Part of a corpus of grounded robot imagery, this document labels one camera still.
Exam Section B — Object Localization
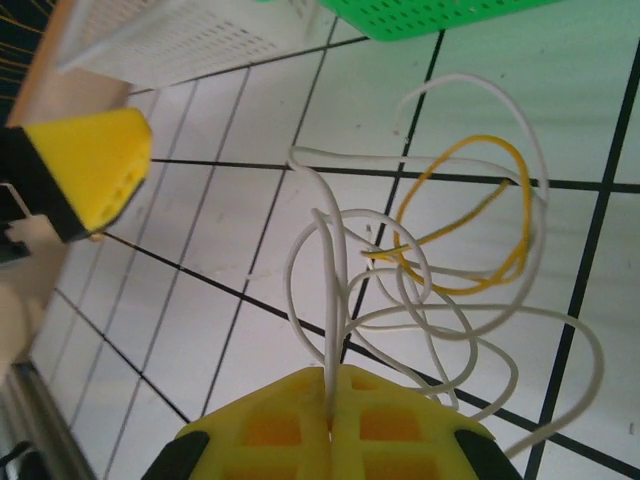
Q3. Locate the white plastic basket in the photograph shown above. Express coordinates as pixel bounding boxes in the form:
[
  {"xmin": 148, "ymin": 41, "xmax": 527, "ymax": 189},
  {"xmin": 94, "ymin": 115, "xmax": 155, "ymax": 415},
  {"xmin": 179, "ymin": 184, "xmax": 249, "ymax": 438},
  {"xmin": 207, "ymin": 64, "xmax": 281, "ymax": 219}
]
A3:
[{"xmin": 54, "ymin": 0, "xmax": 334, "ymax": 92}]

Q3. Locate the white cable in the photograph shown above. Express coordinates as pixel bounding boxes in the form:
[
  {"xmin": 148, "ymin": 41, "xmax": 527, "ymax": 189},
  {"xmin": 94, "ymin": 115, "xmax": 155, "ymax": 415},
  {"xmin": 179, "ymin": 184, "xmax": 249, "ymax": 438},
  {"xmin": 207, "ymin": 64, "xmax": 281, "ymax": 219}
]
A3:
[
  {"xmin": 283, "ymin": 144, "xmax": 551, "ymax": 421},
  {"xmin": 284, "ymin": 73, "xmax": 607, "ymax": 459}
]

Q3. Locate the aluminium side rail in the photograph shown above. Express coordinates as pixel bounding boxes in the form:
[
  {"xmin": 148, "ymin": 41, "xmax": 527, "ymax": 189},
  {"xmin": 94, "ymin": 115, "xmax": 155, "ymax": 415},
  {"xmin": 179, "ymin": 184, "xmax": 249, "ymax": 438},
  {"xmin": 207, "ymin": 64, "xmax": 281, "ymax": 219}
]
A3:
[{"xmin": 0, "ymin": 362, "xmax": 99, "ymax": 480}]

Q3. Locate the green plastic basket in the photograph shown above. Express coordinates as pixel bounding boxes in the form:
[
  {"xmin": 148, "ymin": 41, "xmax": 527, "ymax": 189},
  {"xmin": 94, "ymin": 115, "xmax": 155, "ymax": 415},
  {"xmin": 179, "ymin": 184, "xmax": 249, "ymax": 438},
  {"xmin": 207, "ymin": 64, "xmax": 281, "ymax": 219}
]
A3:
[{"xmin": 252, "ymin": 0, "xmax": 569, "ymax": 44}]

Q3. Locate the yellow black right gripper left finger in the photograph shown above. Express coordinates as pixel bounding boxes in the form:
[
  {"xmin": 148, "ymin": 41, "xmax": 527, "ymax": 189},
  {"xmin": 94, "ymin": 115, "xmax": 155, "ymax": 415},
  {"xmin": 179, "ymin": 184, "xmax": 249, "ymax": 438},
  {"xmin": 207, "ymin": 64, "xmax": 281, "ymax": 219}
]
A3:
[{"xmin": 144, "ymin": 366, "xmax": 335, "ymax": 480}]

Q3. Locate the yellow cable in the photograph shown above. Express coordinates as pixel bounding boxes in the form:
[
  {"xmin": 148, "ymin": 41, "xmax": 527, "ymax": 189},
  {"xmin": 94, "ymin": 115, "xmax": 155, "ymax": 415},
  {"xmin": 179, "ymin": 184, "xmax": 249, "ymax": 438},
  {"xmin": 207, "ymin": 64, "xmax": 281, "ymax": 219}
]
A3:
[{"xmin": 367, "ymin": 133, "xmax": 532, "ymax": 296}]

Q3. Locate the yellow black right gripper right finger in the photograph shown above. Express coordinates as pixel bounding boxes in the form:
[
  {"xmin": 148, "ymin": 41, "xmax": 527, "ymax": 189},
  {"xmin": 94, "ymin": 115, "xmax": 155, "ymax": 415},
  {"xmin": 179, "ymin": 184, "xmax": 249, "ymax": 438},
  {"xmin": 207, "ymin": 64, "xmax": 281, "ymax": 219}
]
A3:
[{"xmin": 332, "ymin": 363, "xmax": 524, "ymax": 480}]

